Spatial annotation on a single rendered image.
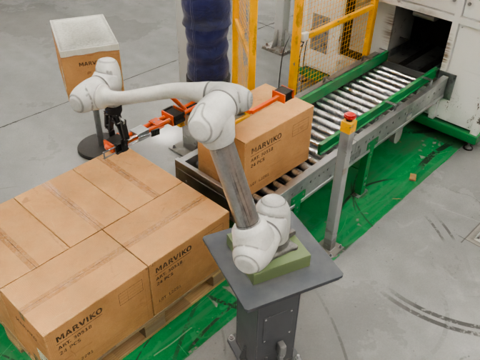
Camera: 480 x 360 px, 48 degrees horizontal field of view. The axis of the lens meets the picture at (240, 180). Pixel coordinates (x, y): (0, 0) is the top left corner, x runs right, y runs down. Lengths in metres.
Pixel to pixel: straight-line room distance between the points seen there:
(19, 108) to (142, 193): 2.48
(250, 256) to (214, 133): 0.55
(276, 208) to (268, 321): 0.66
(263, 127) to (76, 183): 1.20
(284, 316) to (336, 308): 0.68
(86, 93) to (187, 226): 1.11
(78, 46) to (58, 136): 1.18
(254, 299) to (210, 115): 0.88
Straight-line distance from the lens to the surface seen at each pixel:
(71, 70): 4.03
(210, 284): 3.43
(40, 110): 5.42
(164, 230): 3.02
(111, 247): 2.97
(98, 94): 2.23
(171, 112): 2.74
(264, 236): 2.20
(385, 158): 4.67
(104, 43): 4.01
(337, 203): 3.44
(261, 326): 2.75
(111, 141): 2.54
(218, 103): 1.96
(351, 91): 4.45
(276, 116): 3.22
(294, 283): 2.48
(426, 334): 3.42
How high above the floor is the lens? 2.58
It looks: 37 degrees down
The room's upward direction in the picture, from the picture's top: 1 degrees clockwise
